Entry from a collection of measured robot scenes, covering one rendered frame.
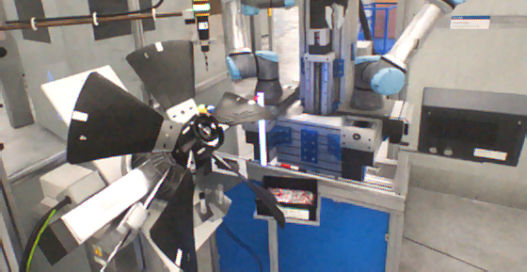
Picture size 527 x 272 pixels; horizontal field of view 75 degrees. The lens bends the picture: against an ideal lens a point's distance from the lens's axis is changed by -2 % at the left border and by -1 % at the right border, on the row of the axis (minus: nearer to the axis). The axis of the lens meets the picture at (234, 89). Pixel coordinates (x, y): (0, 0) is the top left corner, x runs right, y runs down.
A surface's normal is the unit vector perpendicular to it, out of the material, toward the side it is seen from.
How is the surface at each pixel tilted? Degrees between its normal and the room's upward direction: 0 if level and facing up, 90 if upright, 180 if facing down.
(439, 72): 90
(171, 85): 51
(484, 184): 90
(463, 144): 105
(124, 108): 79
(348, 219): 90
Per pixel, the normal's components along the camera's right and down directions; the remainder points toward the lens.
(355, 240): -0.50, 0.29
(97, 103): 0.58, -0.07
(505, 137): -0.47, 0.53
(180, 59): 0.13, -0.49
